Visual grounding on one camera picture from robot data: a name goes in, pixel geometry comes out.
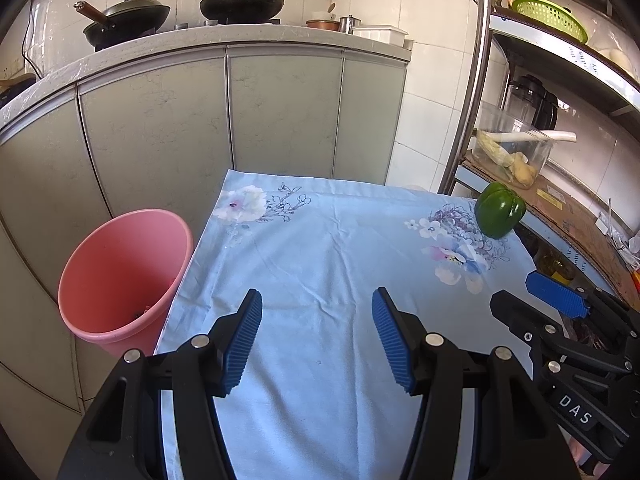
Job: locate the pink plastic bin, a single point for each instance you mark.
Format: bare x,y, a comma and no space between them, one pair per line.
125,260

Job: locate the green bell pepper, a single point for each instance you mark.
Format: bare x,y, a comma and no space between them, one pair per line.
497,210

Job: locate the gas stove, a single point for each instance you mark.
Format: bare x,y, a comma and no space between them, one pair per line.
182,26

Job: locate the ginger root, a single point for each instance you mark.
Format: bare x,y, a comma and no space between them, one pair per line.
525,172

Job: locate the grey kitchen cabinet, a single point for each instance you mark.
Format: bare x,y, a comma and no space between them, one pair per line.
165,135

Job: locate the white leek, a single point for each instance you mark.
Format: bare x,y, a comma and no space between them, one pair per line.
555,135

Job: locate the clear plastic container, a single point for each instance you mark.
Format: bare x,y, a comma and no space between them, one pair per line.
492,120

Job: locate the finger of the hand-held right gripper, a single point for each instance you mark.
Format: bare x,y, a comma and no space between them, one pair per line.
530,322
560,295

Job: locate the stainless steel cup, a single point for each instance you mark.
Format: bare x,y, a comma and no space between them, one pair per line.
349,25

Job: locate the black blender jug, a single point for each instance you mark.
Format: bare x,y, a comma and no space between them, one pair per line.
537,105

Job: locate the black lidded wok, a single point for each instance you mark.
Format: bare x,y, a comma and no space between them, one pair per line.
125,31

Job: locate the white small box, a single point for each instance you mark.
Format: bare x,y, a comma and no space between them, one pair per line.
605,222

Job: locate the blue floral tablecloth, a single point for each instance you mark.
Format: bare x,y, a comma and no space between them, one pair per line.
325,270

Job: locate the dark wok lid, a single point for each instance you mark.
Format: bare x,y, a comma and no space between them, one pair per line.
135,7

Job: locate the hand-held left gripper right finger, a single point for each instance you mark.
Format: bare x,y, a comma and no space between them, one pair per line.
392,345

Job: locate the white rectangular container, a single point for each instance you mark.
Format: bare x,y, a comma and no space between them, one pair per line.
382,35

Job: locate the copper pot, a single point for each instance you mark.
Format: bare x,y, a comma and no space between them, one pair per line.
322,24

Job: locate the black induction cooker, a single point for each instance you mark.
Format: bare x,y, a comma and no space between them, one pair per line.
15,91

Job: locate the person's right hand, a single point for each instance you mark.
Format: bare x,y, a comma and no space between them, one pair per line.
582,457

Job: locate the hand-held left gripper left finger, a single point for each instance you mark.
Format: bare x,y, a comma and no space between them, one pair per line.
245,345

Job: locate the metal storage rack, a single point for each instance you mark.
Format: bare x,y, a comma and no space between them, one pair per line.
472,60

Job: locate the green plastic basket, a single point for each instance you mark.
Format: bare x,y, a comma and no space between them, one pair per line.
550,15

